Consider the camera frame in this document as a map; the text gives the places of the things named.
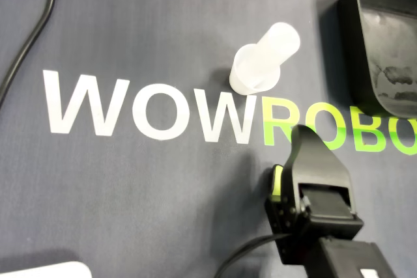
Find black plastic bin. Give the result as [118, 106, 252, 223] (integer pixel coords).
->
[337, 0, 417, 118]

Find translucent white plastic cup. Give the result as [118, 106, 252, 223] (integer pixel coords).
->
[229, 43, 281, 96]

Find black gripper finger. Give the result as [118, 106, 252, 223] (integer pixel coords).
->
[282, 124, 356, 217]

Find thin black robot wires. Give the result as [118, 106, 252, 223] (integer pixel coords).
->
[218, 232, 289, 278]

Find dark grey printed mat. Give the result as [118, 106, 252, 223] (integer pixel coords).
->
[0, 0, 417, 278]

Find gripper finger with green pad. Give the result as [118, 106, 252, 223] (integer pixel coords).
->
[268, 163, 286, 204]

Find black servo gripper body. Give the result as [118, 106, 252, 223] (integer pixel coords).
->
[265, 185, 365, 266]

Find white flat object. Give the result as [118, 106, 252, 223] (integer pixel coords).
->
[0, 260, 93, 278]

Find translucent white plastic cylinder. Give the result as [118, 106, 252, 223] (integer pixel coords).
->
[252, 22, 301, 81]

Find thick black cable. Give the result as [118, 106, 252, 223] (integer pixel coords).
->
[0, 0, 65, 105]

